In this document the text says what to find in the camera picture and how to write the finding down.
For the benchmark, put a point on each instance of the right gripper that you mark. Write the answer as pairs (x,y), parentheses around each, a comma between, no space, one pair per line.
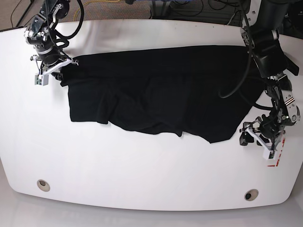
(48,61)

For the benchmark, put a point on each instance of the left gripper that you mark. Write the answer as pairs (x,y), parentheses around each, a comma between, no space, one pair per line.
(268,126)

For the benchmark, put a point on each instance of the black t-shirt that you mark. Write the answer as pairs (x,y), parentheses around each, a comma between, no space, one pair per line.
(172,90)

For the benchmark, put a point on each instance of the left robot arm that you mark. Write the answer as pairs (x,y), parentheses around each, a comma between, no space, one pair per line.
(262,40)

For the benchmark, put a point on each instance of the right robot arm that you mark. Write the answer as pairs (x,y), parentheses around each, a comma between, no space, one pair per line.
(50,43)

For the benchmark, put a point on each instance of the red tape marking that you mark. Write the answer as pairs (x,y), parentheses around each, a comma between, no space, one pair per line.
(274,162)

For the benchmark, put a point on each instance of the right table grommet hole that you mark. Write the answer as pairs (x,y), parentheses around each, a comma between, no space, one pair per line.
(251,195)

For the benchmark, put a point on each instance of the table grommet hole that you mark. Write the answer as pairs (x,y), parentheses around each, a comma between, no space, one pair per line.
(251,195)
(43,185)

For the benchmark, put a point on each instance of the left table grommet hole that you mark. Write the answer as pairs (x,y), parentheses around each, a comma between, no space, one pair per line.
(43,185)

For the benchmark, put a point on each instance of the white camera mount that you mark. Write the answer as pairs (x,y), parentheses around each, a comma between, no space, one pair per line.
(269,147)
(43,78)

